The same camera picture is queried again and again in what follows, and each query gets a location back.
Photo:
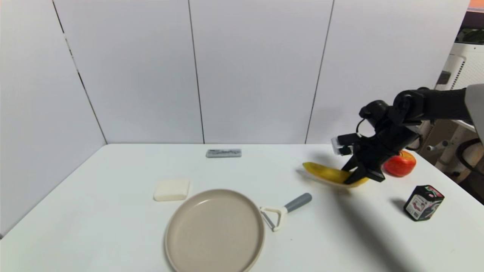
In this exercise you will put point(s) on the beige brown round plate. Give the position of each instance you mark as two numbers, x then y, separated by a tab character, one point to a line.
215	230

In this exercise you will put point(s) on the white side table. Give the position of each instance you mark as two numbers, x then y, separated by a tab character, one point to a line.
455	145

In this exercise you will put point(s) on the cream white soap bar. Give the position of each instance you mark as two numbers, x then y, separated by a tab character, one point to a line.
171	189

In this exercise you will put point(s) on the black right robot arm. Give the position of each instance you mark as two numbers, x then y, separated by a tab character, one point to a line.
438	104

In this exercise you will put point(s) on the yellow banana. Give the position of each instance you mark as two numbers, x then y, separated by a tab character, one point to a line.
327	173

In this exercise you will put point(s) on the black printed small box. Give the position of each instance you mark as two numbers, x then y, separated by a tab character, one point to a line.
422	203

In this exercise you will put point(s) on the red apple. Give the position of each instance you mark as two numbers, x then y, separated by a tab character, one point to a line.
401	165

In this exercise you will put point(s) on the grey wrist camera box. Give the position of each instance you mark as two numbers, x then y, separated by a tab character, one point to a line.
341	145

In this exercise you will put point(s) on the white perforated panel unit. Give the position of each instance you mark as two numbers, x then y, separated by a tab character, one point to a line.
463	68

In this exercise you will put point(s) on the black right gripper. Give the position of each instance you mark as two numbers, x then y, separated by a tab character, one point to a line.
367	163

